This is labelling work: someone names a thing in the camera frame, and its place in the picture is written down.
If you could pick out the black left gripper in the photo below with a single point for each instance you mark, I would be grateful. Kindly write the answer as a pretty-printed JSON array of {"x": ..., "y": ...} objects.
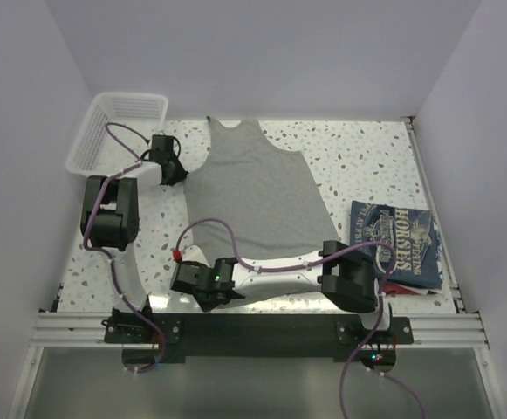
[{"x": 181, "y": 172}]

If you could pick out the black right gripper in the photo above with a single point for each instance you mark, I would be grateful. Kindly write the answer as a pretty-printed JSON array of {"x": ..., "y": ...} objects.
[{"x": 207, "y": 305}]

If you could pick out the grey tank top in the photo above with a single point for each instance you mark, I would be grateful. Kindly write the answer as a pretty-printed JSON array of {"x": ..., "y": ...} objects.
[{"x": 254, "y": 198}]

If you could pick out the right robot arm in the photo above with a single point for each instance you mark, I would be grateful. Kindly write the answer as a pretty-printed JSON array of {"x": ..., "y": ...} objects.
[{"x": 341, "y": 273}]

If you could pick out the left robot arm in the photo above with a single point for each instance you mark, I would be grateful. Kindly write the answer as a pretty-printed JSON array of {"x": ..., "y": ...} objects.
[{"x": 110, "y": 217}]

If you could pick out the folded blue printed tank top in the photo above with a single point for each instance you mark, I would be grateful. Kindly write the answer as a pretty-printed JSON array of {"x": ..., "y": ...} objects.
[{"x": 412, "y": 233}]

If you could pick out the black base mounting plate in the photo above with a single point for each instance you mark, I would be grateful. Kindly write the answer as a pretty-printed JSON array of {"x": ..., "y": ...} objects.
[{"x": 174, "y": 337}]

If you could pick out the white plastic basket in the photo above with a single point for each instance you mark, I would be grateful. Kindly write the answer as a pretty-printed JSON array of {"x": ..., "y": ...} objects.
[{"x": 115, "y": 131}]

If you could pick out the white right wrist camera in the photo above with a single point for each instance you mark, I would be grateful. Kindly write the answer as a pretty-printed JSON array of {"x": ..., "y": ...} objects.
[{"x": 190, "y": 254}]

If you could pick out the aluminium rail frame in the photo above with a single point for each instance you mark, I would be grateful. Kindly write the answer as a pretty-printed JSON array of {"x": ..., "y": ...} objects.
[{"x": 442, "y": 370}]

